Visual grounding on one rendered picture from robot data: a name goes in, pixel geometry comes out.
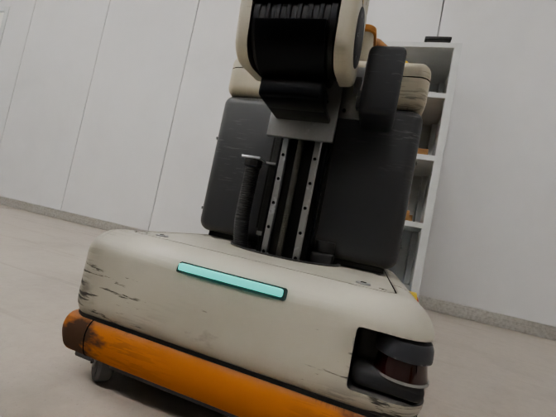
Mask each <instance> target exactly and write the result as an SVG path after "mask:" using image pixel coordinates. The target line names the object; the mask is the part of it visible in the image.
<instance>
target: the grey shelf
mask: <svg viewBox="0 0 556 417"><path fill-rule="evenodd" d="M383 42H384V43H386V44H387V45H388V46H401V47H404V48H405V49H406V52H407V55H406V61H408V63H413V64H424V65H427V66H428V67H429V68H430V71H431V79H430V84H429V92H428V97H427V102H426V105H425V108H424V111H423V113H422V116H421V117H422V120H423V125H422V129H421V134H420V139H419V148H422V149H426V147H427V149H429V152H428V155H422V154H417V157H416V161H417V165H416V166H415V170H414V175H413V179H412V185H411V189H410V198H409V203H408V208H407V210H409V211H410V215H413V218H412V221H408V220H405V226H404V230H403V235H402V239H401V244H400V245H402V248H401V249H400V253H399V258H398V261H397V263H396V264H395V265H394V266H393V267H392V268H389V269H387V270H389V271H392V272H393V273H394V274H395V275H396V276H397V277H398V279H399V280H400V281H401V282H402V280H403V283H402V284H403V285H404V286H405V287H406V289H407V290H408V291H412V292H416V293H417V297H419V288H420V283H421V278H422V274H423V269H424V260H425V255H426V250H427V246H428V240H429V232H430V227H431V222H432V217H433V212H434V204H435V199H436V194H437V188H438V184H439V175H440V171H441V165H442V160H443V152H444V147H445V142H446V137H447V132H448V124H449V118H450V114H451V109H452V104H453V95H454V90H455V86H456V81H457V76H458V67H459V62H460V58H461V53H462V47H463V43H443V42H411V41H383ZM437 86H438V90H437ZM436 91H437V93H436ZM429 128H430V131H429ZM428 137H429V140H428ZM427 142H428V145H427ZM415 163H416V162H415ZM421 177H422V178H421ZM420 179H421V182H420ZM419 183H420V187H419ZM418 192H419V196H418ZM417 197H418V201H417ZM416 202H417V205H416ZM415 206H416V210H415ZM414 215H415V219H414ZM413 220H414V222H413ZM411 232H412V233H411ZM410 234H411V237H410ZM409 244H410V247H409ZM408 247H409V251H408ZM407 252H408V256H407ZM406 257H407V260H406ZM405 262H406V265H405ZM404 271H405V274H404ZM403 276H404V279H403Z"/></svg>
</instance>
